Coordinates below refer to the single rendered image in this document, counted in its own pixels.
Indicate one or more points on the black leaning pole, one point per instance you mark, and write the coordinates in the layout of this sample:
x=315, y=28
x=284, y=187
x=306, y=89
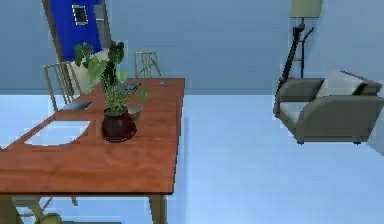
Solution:
x=289, y=61

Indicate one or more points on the white cushion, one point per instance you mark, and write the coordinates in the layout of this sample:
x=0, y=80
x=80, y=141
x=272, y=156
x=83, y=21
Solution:
x=338, y=85

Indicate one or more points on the grey bowl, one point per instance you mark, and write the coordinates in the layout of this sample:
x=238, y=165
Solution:
x=135, y=111

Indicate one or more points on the brown wooden dining table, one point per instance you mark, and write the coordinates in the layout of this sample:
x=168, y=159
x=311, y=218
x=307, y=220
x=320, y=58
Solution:
x=126, y=160

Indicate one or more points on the grey laptop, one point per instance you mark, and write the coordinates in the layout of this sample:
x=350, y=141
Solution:
x=128, y=88

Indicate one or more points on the grey armchair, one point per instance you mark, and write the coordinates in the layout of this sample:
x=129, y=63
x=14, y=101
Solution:
x=333, y=118

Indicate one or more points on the blue door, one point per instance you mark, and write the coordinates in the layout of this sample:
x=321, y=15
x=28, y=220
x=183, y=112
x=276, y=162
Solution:
x=71, y=30

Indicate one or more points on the green plant in dark pot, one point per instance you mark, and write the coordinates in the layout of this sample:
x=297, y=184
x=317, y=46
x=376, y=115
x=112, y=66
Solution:
x=116, y=125

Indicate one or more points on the floor lamp with green shade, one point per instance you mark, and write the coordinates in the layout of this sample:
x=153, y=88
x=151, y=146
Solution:
x=305, y=13

